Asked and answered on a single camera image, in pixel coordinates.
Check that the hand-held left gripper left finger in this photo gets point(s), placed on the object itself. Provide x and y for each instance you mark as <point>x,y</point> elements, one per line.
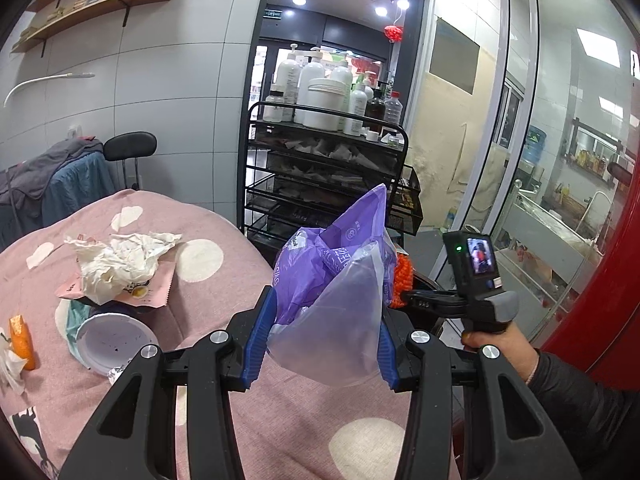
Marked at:
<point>260,330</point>

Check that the orange fuzzy item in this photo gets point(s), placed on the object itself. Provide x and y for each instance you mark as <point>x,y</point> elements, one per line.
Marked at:
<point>402,275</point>

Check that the small plastic bottle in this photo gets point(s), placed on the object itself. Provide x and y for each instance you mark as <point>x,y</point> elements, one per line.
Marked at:
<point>451,219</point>

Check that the slim white pump bottle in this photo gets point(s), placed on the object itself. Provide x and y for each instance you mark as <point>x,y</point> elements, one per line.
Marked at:
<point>359,105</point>

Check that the brown glass bottle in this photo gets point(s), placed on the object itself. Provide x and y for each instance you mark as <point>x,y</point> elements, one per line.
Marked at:
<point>376,107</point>

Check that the small white black-capped bottle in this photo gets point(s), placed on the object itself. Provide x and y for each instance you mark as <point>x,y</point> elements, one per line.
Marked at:
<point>273,107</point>

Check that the purple plastic bag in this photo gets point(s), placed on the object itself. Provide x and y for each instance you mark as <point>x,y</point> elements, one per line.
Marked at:
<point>320,260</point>

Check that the glass door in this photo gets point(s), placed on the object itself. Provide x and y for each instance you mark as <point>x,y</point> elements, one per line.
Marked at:
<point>480,160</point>

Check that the pink snack packet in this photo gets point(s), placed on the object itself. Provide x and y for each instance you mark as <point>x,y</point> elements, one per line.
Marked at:
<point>157,287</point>

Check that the blue water jug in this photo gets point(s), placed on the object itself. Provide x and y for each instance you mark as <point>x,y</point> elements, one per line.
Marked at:
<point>535,145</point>

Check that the tall white pump bottle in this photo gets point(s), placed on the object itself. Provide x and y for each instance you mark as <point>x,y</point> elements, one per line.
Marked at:
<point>288,80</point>
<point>313,67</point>

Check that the crumpled white tissue paper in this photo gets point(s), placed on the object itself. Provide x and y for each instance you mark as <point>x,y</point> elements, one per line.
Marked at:
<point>120,260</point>

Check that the grey clothing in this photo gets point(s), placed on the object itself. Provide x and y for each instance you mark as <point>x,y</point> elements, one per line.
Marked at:
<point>45,165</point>

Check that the white green-topped pump bottle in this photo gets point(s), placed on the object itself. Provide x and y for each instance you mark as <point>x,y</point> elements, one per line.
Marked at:
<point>342,72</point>

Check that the black stool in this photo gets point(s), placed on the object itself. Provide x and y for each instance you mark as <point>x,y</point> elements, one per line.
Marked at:
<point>130,145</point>

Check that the orange peel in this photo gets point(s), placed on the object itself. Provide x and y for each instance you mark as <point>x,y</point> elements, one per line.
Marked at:
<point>24,342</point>

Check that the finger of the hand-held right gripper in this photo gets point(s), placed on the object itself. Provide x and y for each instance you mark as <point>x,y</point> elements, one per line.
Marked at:
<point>412,301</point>

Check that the red hanging ornament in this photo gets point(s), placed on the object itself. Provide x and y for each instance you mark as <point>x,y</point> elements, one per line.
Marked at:
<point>394,33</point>

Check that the pink dotted blanket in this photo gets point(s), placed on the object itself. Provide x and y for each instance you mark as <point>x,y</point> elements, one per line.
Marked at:
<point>240,280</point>

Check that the wide white jar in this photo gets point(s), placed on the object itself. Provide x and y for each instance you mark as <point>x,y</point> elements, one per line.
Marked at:
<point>325,105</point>

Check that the clear red-capped bottle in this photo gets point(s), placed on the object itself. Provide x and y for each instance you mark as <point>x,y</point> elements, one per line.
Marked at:
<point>393,110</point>

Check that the white paper cup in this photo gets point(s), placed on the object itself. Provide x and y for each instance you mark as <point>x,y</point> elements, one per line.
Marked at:
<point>115,340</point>

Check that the red door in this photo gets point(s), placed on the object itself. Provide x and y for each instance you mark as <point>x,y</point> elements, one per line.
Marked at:
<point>610,285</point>

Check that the person's right hand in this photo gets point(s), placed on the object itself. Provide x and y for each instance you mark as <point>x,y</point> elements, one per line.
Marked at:
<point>505,350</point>

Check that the teal crumpled wrapper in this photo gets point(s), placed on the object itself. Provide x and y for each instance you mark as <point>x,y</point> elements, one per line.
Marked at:
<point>75,320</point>

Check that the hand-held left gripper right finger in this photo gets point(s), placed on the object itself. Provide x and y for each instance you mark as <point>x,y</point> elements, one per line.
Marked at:
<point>387,355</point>

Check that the person's right forearm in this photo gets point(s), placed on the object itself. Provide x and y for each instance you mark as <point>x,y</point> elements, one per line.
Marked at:
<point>585,410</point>

